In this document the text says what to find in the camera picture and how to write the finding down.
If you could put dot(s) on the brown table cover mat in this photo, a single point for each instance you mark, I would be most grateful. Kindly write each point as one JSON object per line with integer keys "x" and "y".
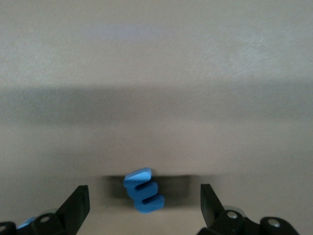
{"x": 146, "y": 49}

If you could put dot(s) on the blue foam letter m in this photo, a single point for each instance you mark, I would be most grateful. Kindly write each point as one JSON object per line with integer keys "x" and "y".
{"x": 133, "y": 193}

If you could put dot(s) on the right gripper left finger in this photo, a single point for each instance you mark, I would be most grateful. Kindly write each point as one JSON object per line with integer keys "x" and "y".
{"x": 75, "y": 208}

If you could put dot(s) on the blue foam letter g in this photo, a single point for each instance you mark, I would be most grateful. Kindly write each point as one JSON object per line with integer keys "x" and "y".
{"x": 25, "y": 222}

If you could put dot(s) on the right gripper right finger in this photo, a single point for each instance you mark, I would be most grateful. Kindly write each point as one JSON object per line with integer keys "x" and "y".
{"x": 210, "y": 208}

